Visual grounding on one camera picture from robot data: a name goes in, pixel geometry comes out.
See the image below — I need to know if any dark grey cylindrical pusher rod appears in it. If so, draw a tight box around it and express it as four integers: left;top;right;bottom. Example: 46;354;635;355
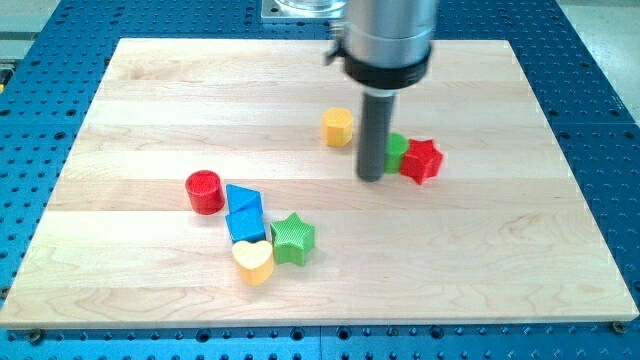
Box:
356;92;395;182

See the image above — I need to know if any red star block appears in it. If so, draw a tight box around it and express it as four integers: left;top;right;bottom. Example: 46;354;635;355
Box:
400;139;444;185

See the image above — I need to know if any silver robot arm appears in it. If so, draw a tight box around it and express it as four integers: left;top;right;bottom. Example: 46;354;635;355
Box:
325;0;438;182

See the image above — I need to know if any green star block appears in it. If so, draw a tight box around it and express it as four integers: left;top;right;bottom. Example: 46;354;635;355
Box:
270;213;315;266

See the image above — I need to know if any green cylinder block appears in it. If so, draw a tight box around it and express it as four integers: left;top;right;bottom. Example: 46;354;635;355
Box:
384;132;409;174

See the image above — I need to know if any yellow hexagon block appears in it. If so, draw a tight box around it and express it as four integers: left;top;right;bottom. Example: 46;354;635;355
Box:
321;107;354;147

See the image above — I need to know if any blue triangle block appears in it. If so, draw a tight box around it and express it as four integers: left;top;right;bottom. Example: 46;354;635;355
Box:
226;184;263;214

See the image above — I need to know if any blue cube block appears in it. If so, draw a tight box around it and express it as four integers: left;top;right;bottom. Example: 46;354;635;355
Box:
225;208;266;243

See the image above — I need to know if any light wooden board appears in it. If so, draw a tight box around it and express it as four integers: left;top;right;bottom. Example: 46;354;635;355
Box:
1;38;638;329

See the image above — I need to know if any red cylinder block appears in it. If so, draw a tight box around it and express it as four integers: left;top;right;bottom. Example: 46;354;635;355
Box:
185;170;225;215

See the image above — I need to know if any yellow heart block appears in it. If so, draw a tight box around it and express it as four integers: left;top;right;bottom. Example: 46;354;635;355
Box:
232;240;275;286

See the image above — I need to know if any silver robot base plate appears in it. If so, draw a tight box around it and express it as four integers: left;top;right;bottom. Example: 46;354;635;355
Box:
260;0;347;21

